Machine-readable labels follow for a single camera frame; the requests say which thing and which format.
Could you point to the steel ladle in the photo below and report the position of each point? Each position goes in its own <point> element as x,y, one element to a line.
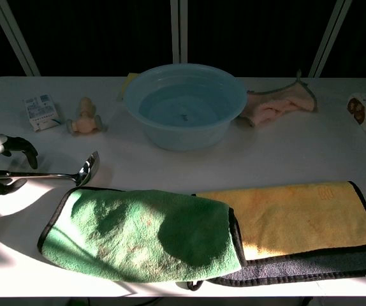
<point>85,169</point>

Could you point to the small white blue carton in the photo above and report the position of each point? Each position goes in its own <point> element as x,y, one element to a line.
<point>41,111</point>

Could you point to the wooden massage roller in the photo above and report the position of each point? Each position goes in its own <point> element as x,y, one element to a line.
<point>85,118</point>

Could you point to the yellow sponge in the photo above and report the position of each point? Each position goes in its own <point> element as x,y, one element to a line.
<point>131,81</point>

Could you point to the dark green curtain panel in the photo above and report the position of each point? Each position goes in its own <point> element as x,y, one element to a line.
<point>100,32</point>
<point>250,32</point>

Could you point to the green microfibre towel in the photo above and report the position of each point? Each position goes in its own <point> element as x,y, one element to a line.
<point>132,232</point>

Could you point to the blue plastic basin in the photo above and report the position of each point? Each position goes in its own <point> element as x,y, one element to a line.
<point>186,108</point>

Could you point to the pink cloth with loop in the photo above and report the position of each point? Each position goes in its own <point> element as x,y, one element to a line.
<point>275,106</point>

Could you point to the yellow and grey towel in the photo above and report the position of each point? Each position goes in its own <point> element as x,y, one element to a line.
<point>297,213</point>

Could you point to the white partition post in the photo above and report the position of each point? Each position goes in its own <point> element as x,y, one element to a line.
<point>14,35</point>
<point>329,35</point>
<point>178,32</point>

